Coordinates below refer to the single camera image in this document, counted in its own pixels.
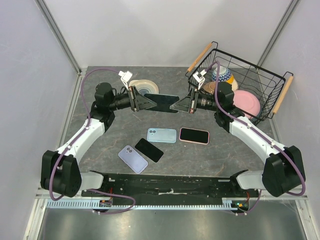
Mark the pink phone case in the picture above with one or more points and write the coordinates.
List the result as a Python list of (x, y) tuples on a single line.
[(194, 135)]

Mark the light blue phone case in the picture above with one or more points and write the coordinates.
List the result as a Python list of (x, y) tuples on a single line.
[(161, 135)]

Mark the yellow cream bowl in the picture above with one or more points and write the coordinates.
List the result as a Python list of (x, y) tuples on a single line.
[(233, 83)]

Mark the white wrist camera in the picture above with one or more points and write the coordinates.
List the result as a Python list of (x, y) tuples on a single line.
[(200, 78), (125, 76)]

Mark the blue patterned bowl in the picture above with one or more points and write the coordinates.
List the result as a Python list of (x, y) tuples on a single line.
[(225, 75)]

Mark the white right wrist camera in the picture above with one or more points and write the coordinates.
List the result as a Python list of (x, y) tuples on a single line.
[(200, 78)]

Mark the cream silicone lid plate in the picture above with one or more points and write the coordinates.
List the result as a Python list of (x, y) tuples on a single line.
[(144, 86)]

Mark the brown ceramic bowl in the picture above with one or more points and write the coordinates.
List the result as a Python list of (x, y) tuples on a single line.
[(210, 87)]

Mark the pink plate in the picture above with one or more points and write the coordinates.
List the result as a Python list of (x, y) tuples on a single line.
[(247, 102)]

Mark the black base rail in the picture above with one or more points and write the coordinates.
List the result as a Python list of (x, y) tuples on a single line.
[(173, 190)]

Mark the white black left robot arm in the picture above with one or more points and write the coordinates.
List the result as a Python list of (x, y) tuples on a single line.
[(60, 172)]

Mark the grey slotted cable duct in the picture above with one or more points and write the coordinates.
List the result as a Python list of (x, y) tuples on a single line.
[(97, 204)]

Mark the green-edged black phone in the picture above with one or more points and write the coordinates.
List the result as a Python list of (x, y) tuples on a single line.
[(163, 101)]

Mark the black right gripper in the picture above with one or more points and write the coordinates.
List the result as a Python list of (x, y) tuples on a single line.
[(187, 104)]

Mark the black wire basket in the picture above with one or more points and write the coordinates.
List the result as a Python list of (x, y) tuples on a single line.
[(266, 85)]

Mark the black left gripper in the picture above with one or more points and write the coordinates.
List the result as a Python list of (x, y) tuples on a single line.
[(141, 102)]

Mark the lilac phone case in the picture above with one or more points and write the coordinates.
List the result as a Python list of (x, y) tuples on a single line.
[(133, 159)]

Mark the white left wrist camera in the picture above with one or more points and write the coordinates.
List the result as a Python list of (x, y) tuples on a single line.
[(125, 76)]

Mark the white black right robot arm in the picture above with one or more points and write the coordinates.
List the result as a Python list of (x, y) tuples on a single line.
[(283, 171)]

